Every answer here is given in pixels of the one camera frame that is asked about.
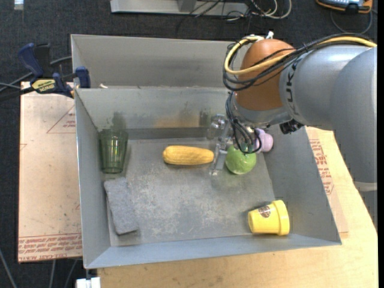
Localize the green toy apple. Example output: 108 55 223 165
224 145 258 175

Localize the yellow toy corn cob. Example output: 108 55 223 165
162 145 215 166

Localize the pale purple toy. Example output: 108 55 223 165
253 127 275 154

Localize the grey metal bin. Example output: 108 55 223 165
70 34 343 270

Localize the yellow plastic cup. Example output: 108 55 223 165
247 199 291 237

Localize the green clear plastic cup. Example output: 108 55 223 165
99 128 130 175

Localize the grey flat sponge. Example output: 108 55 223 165
103 176 140 236

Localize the brown cardboard board, red print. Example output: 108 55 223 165
17 82 350 264

